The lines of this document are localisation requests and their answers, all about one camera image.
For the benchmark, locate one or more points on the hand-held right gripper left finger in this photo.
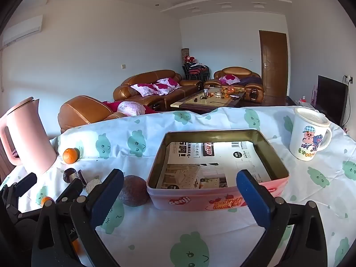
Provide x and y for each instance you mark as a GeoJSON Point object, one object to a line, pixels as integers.
{"type": "Point", "coordinates": [107, 197]}

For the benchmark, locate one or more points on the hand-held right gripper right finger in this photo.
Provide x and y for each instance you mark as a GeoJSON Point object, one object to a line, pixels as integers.
{"type": "Point", "coordinates": [253, 200]}

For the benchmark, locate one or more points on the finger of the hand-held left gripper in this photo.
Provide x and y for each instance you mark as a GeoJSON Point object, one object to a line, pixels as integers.
{"type": "Point", "coordinates": [71, 192]}
{"type": "Point", "coordinates": [26, 183]}

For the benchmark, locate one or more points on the small orange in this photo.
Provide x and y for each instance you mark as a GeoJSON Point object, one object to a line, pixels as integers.
{"type": "Point", "coordinates": [46, 200]}

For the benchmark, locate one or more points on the brown round fruit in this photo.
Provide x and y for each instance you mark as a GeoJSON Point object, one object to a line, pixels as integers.
{"type": "Point", "coordinates": [135, 190]}

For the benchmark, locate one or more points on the large orange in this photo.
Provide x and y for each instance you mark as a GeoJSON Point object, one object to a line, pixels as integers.
{"type": "Point", "coordinates": [70, 155]}

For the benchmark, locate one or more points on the pink cardboard box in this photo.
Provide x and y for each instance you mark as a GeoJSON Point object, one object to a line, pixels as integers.
{"type": "Point", "coordinates": [194, 200]}

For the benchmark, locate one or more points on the dark brown cap mushroom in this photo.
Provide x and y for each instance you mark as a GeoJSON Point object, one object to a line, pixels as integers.
{"type": "Point", "coordinates": [69, 175]}

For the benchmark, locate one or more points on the brown mushroom with speckled stem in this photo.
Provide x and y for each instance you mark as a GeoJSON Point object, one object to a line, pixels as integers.
{"type": "Point", "coordinates": [93, 185]}

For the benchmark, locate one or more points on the pink electric kettle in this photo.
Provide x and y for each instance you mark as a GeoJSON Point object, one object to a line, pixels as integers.
{"type": "Point", "coordinates": [30, 139]}

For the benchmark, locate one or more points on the printed paper liner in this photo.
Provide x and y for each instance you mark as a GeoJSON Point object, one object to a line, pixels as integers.
{"type": "Point", "coordinates": [217, 161]}

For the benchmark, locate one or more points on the white tablecloth with green clouds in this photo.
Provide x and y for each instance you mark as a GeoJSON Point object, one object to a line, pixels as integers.
{"type": "Point", "coordinates": [194, 228]}

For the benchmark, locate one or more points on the white cartoon mug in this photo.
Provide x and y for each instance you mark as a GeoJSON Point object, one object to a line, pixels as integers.
{"type": "Point", "coordinates": [306, 141]}

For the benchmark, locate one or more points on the brown leather armchair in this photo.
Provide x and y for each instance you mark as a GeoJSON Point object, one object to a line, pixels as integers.
{"type": "Point", "coordinates": [80, 111]}

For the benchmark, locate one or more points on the pale pink round pillow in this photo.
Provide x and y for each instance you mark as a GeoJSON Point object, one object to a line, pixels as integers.
{"type": "Point", "coordinates": [130, 108]}

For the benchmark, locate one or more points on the pile of oranges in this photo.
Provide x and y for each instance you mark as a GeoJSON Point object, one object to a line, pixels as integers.
{"type": "Point", "coordinates": [230, 90]}

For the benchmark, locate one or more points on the white pillow with magenta flowers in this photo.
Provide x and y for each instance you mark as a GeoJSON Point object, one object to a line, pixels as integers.
{"type": "Point", "coordinates": [167, 84]}
{"type": "Point", "coordinates": [229, 79]}
{"type": "Point", "coordinates": [144, 89]}

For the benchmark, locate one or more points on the wooden coffee table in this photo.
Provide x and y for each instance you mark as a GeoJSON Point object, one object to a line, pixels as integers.
{"type": "Point", "coordinates": [192, 103]}

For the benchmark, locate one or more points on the dark purple blanket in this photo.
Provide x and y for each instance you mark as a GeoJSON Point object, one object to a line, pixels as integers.
{"type": "Point", "coordinates": [250, 80]}

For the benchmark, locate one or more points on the brown leather three-seat sofa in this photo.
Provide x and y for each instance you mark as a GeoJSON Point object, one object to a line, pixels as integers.
{"type": "Point", "coordinates": [150, 79]}

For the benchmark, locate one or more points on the black television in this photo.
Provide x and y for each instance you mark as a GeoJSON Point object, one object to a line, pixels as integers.
{"type": "Point", "coordinates": [331, 100]}

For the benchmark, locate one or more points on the brown leather two-seat sofa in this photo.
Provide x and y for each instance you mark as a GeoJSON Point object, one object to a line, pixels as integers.
{"type": "Point", "coordinates": [236, 71]}

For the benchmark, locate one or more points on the brown wooden door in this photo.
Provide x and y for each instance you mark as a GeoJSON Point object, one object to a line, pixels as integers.
{"type": "Point", "coordinates": [274, 64]}

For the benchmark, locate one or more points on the stacked black chairs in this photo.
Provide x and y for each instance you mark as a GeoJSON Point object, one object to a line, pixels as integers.
{"type": "Point", "coordinates": [196, 72]}

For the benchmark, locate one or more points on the tall vase with red flowers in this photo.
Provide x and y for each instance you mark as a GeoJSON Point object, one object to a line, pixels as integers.
{"type": "Point", "coordinates": [185, 57]}

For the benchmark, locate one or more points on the wall power outlet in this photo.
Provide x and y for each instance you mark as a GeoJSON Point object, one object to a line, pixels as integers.
{"type": "Point", "coordinates": [347, 80]}

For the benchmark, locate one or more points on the white wall air conditioner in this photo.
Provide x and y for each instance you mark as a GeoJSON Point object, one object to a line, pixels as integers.
{"type": "Point", "coordinates": [22, 30]}

